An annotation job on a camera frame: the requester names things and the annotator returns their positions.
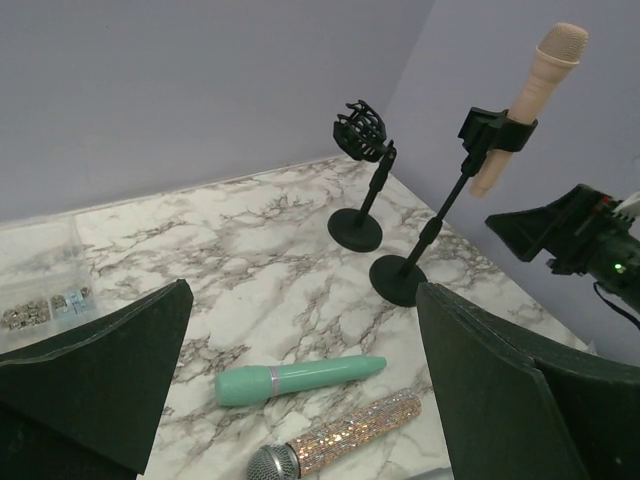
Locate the mint green microphone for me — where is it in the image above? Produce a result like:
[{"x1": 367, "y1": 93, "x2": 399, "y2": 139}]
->
[{"x1": 214, "y1": 355, "x2": 387, "y2": 407}]

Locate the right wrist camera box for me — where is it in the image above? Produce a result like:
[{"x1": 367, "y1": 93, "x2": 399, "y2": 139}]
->
[{"x1": 615, "y1": 191, "x2": 640, "y2": 219}]

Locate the black shock-mount round-base stand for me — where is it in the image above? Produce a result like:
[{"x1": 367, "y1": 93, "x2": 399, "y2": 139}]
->
[{"x1": 327, "y1": 99, "x2": 398, "y2": 253}]

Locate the clear plastic screw box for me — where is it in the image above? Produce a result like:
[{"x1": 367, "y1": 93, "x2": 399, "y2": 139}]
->
[{"x1": 1, "y1": 216, "x2": 101, "y2": 353}]

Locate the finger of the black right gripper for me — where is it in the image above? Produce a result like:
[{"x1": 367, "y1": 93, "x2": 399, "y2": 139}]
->
[{"x1": 485, "y1": 184, "x2": 608, "y2": 262}]

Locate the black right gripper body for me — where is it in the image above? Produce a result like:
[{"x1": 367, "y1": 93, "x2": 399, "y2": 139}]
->
[{"x1": 547, "y1": 192, "x2": 639, "y2": 305}]

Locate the rhinestone mesh-head microphone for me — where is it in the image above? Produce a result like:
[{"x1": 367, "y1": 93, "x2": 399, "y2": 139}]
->
[{"x1": 246, "y1": 389, "x2": 422, "y2": 479}]

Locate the black clip microphone stand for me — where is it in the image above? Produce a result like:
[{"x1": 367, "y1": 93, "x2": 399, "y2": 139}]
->
[{"x1": 369, "y1": 107, "x2": 538, "y2": 307}]

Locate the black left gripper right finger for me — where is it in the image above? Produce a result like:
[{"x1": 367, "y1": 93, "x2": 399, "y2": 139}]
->
[{"x1": 416, "y1": 283, "x2": 639, "y2": 479}]

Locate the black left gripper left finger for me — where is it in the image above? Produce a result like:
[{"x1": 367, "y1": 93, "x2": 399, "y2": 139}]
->
[{"x1": 1, "y1": 279, "x2": 193, "y2": 479}]

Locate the beige pink microphone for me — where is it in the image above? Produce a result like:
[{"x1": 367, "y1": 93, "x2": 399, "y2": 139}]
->
[{"x1": 470, "y1": 23, "x2": 589, "y2": 198}]

